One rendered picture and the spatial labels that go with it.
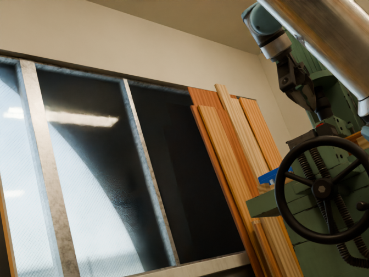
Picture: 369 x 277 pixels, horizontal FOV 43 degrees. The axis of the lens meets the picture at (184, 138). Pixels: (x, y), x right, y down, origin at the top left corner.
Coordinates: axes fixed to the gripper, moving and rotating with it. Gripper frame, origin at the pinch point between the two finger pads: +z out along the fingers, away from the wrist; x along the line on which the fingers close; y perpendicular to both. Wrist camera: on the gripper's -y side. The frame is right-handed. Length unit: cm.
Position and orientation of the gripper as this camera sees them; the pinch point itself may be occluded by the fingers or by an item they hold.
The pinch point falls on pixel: (311, 108)
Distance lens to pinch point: 152.3
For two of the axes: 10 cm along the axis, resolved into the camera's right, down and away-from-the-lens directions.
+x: -7.6, 4.2, 4.9
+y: 3.5, -3.5, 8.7
